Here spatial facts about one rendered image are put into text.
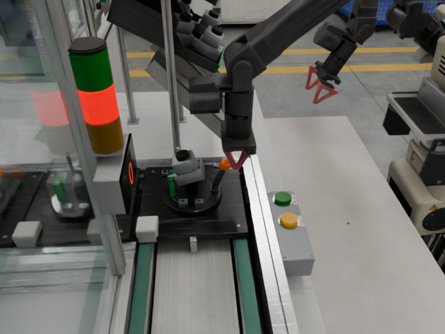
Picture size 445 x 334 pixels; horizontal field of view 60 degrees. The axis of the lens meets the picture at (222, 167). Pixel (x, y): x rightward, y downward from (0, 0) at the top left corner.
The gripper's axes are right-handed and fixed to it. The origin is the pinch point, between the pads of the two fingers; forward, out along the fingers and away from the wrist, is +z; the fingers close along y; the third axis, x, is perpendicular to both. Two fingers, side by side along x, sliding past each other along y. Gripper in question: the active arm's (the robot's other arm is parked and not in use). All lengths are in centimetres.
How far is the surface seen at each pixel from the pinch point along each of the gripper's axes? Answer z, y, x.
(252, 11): 86, -393, 62
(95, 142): -22.3, 21.1, -23.1
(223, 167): -0.6, 1.0, -3.1
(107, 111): -27.3, 20.9, -20.5
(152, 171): 8.6, -10.1, -20.4
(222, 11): 85, -393, 26
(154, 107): 20, -63, -24
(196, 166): -0.8, 0.3, -9.1
